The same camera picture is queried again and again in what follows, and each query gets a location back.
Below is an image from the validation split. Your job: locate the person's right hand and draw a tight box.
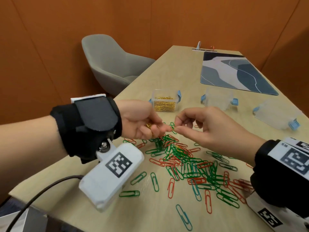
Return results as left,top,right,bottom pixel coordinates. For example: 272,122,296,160
173,106,267,166

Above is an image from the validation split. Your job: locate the person's left hand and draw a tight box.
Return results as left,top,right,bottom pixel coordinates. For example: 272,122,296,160
115,99,173,140

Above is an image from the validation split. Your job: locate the sorted heap of gold clips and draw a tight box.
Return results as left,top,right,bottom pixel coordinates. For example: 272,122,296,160
154,96,176,112

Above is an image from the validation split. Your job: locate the transparent box with blue latches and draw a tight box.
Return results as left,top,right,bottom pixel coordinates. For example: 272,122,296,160
201,88,239,111
148,89,182,113
253,100,302,131

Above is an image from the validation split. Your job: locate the pile of colored paper clips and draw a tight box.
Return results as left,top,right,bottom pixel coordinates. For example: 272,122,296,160
119,122,254,232

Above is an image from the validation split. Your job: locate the person's left forearm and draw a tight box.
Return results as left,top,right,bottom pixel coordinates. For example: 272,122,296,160
0,115,69,204

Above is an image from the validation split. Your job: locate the white right marker band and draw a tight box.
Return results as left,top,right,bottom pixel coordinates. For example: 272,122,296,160
268,137,309,181

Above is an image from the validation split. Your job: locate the white marker band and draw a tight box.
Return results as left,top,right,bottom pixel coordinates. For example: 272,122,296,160
70,94,107,104
268,137,309,181

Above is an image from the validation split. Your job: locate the white left marker band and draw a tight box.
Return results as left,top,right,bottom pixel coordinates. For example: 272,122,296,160
70,94,107,104

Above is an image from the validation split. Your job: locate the blue patterned desk mat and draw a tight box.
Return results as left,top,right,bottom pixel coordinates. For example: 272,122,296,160
200,51,279,96

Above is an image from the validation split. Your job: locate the grey shell chair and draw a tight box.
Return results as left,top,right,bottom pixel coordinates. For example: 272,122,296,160
81,34,156,97

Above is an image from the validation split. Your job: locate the grey white box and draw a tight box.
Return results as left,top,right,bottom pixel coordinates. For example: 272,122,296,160
0,208,48,232

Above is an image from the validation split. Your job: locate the black left wrist strap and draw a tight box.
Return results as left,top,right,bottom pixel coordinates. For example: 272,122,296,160
50,96,123,165

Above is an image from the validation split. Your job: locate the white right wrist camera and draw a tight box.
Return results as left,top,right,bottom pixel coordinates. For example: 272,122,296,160
246,190,309,232

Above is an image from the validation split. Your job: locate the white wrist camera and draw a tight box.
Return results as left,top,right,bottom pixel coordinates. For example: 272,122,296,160
246,190,309,232
79,139,145,213

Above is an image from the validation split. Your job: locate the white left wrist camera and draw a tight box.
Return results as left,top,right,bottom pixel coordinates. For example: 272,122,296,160
79,139,145,213

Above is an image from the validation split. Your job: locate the black camera cable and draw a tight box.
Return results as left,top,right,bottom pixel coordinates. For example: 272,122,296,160
5,175,84,232

